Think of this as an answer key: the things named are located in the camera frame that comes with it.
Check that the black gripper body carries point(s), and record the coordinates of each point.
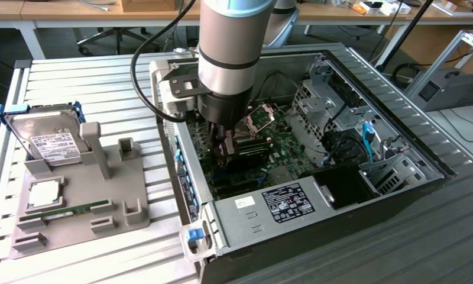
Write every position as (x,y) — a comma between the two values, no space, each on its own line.
(222,109)

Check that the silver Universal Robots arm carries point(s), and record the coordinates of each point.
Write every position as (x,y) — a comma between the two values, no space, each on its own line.
(227,44)

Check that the black installed RAM stick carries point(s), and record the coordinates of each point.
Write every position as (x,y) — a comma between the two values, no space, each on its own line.
(255,146)

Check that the metal socket cover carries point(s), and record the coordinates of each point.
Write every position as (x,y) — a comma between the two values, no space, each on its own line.
(261,115)

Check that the green Dell motherboard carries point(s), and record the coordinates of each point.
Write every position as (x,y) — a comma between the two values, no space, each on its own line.
(289,148)

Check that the silver chipset heatsink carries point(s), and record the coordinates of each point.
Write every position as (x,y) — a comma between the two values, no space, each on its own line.
(279,174)

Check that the silver metal disk bay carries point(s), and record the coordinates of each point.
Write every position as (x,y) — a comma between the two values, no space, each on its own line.
(318,103)

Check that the silver power supply unit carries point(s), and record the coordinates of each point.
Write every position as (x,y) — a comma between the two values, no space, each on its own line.
(238,227)

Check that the blue case latch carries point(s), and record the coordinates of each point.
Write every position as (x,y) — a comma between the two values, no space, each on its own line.
(193,234)

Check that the black office chair base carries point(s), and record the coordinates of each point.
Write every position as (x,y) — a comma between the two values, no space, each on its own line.
(117,38)

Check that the grey parts rack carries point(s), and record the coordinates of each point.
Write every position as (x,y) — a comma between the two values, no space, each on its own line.
(78,189)

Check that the brown cardboard box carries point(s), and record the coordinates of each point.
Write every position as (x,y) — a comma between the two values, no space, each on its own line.
(149,6)

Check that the hard disk in blue carrier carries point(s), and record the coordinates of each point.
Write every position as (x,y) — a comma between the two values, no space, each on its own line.
(54,145)

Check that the wooden desk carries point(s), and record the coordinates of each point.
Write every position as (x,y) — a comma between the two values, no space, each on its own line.
(330,16)
(42,12)

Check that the black open PC case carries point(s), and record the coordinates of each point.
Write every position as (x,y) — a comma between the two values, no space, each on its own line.
(338,242)

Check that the silver perforated drive cage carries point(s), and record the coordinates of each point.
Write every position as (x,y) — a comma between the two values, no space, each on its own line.
(394,180)

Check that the green RAM stick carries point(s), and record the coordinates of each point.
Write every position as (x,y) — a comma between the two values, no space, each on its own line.
(62,211)

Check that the silver CPU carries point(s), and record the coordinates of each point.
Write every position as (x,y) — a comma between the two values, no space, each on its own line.
(42,193)

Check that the orange small item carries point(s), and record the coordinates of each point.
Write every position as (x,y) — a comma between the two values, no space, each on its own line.
(355,8)

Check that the white box with black inlay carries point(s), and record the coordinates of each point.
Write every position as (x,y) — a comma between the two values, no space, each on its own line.
(371,9)

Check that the black stand pole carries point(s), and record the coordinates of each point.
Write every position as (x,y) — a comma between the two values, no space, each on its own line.
(405,32)

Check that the grey computer tower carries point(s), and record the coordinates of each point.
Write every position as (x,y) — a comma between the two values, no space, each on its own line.
(449,94)

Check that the brown wooden panel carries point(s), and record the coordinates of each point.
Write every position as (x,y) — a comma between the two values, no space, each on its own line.
(433,41)

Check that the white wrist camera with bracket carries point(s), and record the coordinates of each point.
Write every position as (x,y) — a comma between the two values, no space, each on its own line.
(173,105)

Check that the aluminium profile frame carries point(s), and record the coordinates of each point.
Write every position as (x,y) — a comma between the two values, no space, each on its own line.
(438,65)

